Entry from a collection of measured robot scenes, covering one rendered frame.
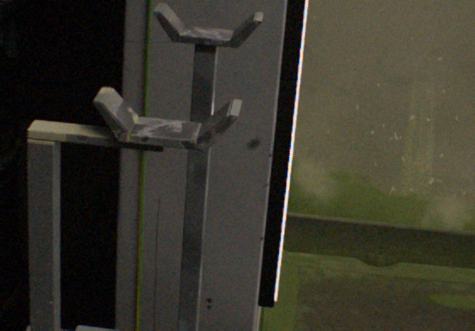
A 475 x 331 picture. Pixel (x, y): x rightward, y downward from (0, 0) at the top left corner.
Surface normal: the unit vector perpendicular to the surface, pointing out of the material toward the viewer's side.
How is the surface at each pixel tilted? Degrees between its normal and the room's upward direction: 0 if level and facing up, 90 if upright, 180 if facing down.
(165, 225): 90
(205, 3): 90
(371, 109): 57
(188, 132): 0
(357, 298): 0
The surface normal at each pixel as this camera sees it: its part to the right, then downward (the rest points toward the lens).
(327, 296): 0.07, -0.92
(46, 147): -0.09, 0.38
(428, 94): -0.04, -0.18
